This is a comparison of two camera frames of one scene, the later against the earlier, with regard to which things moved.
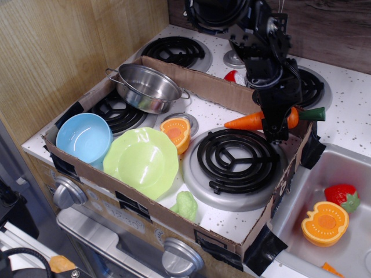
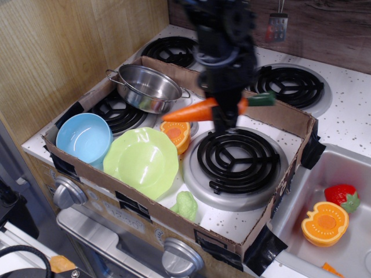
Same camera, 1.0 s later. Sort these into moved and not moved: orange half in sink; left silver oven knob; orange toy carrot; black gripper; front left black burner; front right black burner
Moved: black gripper; orange toy carrot
Not moved: left silver oven knob; front right black burner; orange half in sink; front left black burner
